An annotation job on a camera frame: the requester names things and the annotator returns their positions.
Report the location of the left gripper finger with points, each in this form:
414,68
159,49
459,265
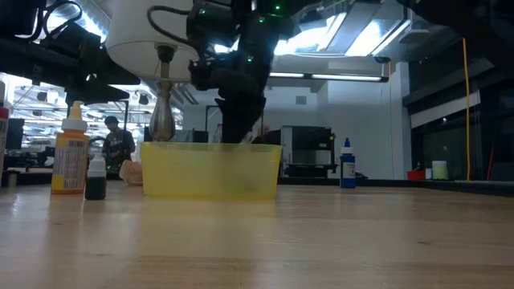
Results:
96,93
112,76

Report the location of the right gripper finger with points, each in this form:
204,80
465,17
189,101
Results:
241,120

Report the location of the small green white-capped bottle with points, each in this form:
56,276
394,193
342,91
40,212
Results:
95,188

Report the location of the blue food coloring bottle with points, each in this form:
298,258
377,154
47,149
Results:
347,168

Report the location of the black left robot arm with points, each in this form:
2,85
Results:
24,56

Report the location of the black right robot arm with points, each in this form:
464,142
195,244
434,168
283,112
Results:
245,20

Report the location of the silver lamp white shade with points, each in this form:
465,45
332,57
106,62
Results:
132,40

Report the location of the person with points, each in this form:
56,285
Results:
118,146

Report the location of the yellow plastic bin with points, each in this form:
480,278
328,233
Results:
209,172

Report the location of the silver battery left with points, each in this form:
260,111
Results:
70,160

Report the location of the black equipment cabinet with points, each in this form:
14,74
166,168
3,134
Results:
309,148

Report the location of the black monitor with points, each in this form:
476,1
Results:
15,134

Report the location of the fluorescent tube light fixture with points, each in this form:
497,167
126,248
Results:
325,76

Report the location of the ceiling light panel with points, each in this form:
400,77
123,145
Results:
321,36

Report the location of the red storage box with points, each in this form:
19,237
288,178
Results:
415,175

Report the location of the small white container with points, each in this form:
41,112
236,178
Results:
428,174

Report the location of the green and white container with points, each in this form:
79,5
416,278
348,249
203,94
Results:
439,170

